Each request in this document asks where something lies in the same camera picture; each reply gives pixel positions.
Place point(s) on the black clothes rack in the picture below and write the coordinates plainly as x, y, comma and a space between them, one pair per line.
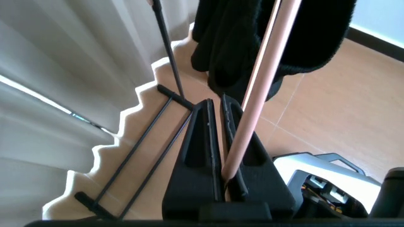
167, 47

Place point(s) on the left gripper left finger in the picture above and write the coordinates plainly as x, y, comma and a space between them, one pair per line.
192, 186

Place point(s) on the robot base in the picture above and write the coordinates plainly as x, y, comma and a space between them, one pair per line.
331, 176

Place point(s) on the black knitted garment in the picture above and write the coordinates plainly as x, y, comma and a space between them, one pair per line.
227, 47

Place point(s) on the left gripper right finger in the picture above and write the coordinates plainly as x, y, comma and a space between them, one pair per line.
268, 184

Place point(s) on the beige curtain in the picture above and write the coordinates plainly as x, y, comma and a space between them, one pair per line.
79, 47

